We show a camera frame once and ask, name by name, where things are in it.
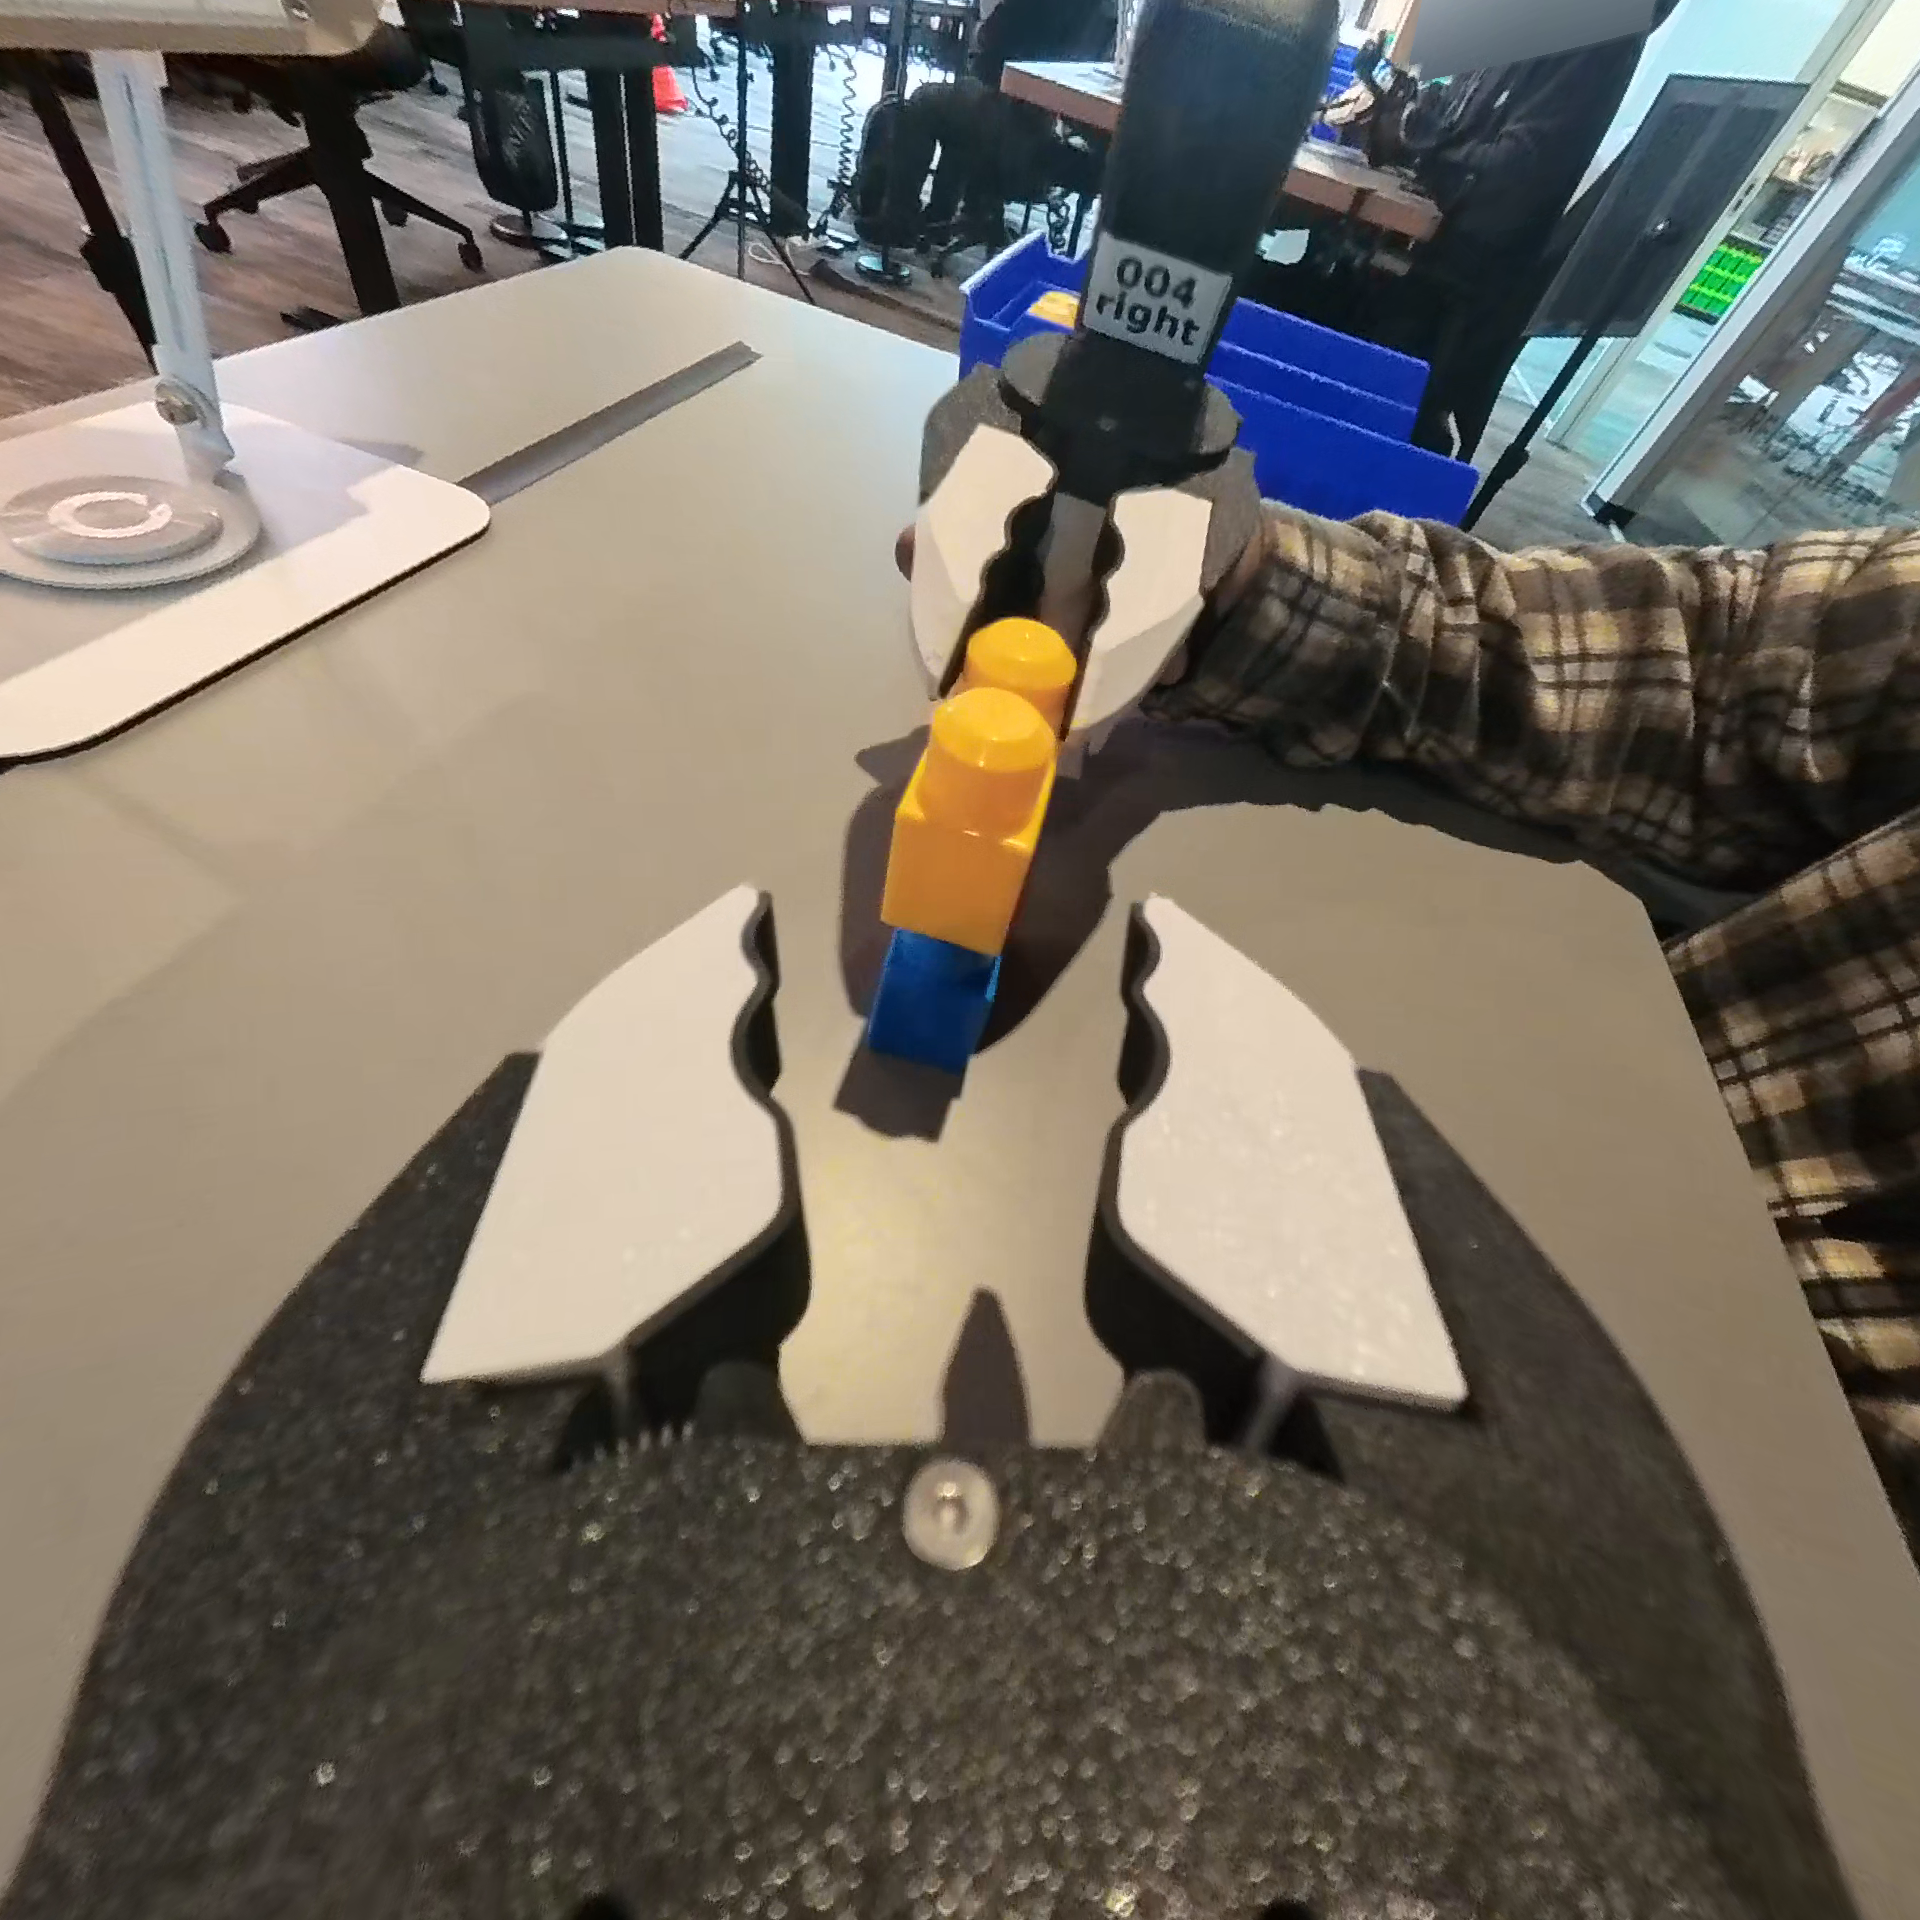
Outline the black tripod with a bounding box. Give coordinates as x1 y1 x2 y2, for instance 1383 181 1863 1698
679 0 819 305

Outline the small blue single-stud block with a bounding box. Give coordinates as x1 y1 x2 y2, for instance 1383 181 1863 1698
864 932 1003 1075

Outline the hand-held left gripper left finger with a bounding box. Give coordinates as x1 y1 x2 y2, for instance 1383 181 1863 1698
421 886 797 1388

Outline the person's right forearm plaid sleeve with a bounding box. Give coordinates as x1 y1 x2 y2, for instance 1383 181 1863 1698
1156 506 1920 893

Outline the blue plastic bin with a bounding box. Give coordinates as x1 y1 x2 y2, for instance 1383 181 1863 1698
960 231 1482 529

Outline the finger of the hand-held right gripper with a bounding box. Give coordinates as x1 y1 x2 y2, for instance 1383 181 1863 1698
907 421 1057 700
1069 491 1225 754

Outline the green lit sign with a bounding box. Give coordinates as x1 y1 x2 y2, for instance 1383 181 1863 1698
1677 239 1777 327

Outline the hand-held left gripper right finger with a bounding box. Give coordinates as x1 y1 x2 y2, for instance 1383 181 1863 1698
1099 895 1468 1414

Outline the orange two-stud mega block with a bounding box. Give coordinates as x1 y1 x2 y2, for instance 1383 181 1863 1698
877 615 1083 960

